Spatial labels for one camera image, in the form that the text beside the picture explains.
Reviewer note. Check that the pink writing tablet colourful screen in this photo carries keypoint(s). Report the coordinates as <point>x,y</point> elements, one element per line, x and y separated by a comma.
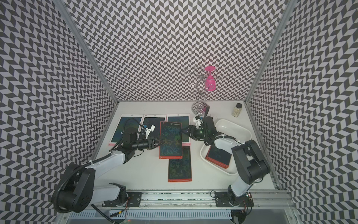
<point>123,123</point>

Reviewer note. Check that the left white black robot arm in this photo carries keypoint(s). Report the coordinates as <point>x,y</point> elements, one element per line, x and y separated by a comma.
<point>76,189</point>

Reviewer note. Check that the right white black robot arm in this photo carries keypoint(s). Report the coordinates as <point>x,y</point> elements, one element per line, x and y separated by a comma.
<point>250,162</point>

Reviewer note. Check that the red writing tablet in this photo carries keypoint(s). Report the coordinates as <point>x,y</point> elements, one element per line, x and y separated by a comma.
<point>180,170</point>
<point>219,157</point>
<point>171,140</point>

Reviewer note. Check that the small glass jar black lid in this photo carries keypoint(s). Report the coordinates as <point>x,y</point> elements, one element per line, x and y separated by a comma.
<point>237,110</point>

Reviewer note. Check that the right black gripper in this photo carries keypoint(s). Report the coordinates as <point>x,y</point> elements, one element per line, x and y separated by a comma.
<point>193,132</point>

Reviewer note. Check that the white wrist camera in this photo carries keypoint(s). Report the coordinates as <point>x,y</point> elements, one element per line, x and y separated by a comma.
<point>198,120</point>
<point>148,130</point>

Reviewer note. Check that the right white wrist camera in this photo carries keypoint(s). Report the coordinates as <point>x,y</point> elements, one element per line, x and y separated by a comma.
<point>198,120</point>

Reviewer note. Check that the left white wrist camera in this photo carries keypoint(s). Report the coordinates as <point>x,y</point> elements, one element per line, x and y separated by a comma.
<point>148,130</point>

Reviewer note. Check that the white plastic storage tray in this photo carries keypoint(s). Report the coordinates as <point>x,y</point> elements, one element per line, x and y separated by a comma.
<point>227,127</point>

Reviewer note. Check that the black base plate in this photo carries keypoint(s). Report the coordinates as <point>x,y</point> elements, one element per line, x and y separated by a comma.
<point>221,199</point>
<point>129,199</point>

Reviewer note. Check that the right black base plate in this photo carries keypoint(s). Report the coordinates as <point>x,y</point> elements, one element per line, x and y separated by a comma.
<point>221,199</point>

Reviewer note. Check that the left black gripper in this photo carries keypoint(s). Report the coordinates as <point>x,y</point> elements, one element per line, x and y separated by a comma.
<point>151,143</point>

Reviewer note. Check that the aluminium front rail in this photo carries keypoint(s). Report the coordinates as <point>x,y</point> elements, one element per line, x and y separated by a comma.
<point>166,199</point>

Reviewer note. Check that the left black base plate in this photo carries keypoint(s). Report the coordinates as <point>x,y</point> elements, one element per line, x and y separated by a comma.
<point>129,199</point>

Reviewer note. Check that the pink plastic goblet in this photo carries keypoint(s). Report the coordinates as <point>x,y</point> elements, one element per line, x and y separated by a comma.
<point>210,82</point>

